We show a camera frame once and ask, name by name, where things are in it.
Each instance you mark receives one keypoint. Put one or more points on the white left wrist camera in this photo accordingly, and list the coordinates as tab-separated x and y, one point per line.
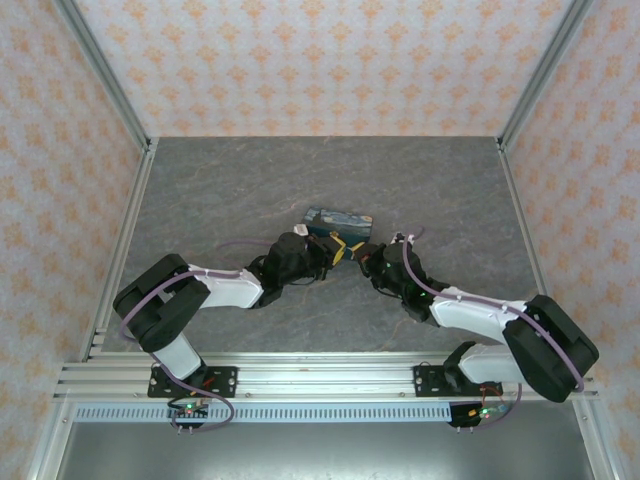
301	229

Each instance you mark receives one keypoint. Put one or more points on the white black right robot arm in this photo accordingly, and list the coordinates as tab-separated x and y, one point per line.
465	315

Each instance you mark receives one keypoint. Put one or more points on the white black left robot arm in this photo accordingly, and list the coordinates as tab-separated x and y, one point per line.
225	292

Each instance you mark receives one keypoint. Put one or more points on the grey metal sheet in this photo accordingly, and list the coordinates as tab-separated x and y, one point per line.
325	455

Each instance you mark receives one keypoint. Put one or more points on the aluminium frame post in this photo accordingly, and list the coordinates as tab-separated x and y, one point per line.
545	75
102	75

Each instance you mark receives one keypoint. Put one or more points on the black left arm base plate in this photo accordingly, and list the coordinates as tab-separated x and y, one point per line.
225	380

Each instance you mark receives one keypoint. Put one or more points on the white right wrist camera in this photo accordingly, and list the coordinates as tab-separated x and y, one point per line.
404	237

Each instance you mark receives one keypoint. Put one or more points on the starry night print box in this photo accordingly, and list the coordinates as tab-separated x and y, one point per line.
340	222

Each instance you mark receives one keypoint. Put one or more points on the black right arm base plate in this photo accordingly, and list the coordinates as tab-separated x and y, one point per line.
425	380

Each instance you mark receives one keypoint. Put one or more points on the aluminium mounting rail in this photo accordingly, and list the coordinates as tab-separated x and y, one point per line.
325	375

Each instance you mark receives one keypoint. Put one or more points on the aluminium frame leg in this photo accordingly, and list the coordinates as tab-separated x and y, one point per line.
600	445
47	445

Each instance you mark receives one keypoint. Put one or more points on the aluminium side rail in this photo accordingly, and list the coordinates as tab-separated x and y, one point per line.
520	210
120	250

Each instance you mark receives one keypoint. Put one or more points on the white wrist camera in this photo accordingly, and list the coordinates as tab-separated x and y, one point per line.
301	229
404	237

